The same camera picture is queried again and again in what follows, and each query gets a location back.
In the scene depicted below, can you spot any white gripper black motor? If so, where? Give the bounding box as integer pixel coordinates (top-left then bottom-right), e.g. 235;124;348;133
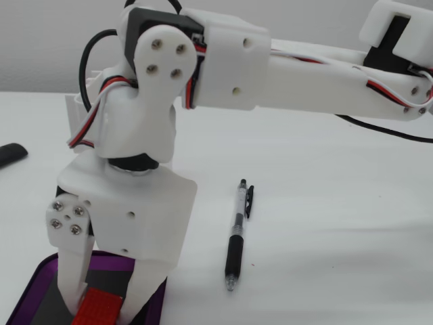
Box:
45;150;198;324

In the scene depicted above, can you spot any red studded cube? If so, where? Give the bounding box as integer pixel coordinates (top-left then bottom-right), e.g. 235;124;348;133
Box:
71;286;124;325

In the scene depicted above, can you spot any purple metal tin box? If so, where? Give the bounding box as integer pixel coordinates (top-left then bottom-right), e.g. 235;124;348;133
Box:
5;249;169;325

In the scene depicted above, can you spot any black pad in tin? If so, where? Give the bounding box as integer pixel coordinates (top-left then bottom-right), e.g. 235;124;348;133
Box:
30;267;150;325

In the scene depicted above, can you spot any black clear ballpoint pen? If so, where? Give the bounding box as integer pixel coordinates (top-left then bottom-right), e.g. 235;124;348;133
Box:
224;178;255;294

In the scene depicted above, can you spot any black oblong object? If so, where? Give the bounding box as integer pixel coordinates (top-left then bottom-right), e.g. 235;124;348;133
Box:
0;143;29;169

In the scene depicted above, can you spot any white plastic cup container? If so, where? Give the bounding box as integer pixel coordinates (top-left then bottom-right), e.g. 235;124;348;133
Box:
64;69;177;170

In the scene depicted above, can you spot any red white black wire bundle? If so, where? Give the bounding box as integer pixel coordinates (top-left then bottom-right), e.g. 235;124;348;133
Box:
66;32;433;149

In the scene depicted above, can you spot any black cable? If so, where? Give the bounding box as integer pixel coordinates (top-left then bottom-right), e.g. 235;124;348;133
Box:
78;0;433;144

